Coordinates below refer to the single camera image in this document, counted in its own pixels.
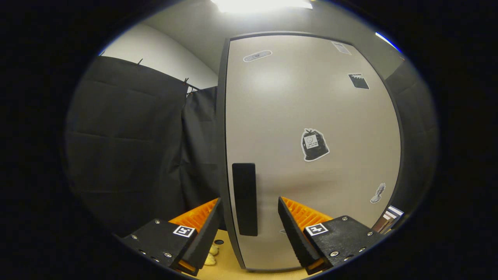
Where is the white spine book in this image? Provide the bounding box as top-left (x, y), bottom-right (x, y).
top-left (379, 212), bottom-right (397, 230)

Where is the dark grey cabinet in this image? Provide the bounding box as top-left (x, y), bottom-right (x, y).
top-left (216, 31), bottom-right (405, 271)

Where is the large ceiling light panel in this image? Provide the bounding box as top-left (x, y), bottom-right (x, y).
top-left (210, 0), bottom-right (314, 14)

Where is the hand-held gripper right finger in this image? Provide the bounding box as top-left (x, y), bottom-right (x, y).
top-left (278, 196), bottom-right (386, 275)

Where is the blue grey book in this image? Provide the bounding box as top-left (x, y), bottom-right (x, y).
top-left (385, 205), bottom-right (405, 224)

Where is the rectangular ceiling light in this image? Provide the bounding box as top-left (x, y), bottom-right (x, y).
top-left (375, 32), bottom-right (401, 53)

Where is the black door handle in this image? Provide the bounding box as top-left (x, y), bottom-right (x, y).
top-left (232, 163), bottom-right (258, 236)

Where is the beige cabinet door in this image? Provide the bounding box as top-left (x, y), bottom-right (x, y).
top-left (225, 35), bottom-right (402, 271)

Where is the yellow soft toy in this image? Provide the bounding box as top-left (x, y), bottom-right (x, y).
top-left (204, 244), bottom-right (219, 266)

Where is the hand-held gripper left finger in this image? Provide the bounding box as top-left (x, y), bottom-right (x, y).
top-left (121, 198), bottom-right (222, 276)

